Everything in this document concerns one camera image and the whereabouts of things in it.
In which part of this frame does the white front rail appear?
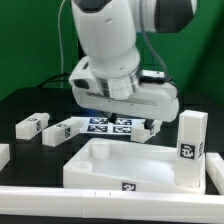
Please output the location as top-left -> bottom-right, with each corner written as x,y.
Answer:
0,186 -> 224,224

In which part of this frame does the black cable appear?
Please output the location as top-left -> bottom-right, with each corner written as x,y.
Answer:
35,71 -> 73,89

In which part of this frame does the white desk tabletop tray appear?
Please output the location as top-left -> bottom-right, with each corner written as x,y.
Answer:
63,138 -> 206,194

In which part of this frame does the grey corrugated cable hose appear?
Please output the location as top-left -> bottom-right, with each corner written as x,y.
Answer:
138,0 -> 171,81

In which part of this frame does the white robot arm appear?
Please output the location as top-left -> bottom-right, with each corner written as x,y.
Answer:
69,0 -> 197,122

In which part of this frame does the white sheet with markers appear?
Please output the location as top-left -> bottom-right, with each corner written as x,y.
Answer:
75,117 -> 144,135

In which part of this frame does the white left side block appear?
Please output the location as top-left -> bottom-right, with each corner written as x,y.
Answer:
0,144 -> 10,171

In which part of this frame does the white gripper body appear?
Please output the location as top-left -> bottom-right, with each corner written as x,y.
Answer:
69,56 -> 179,122

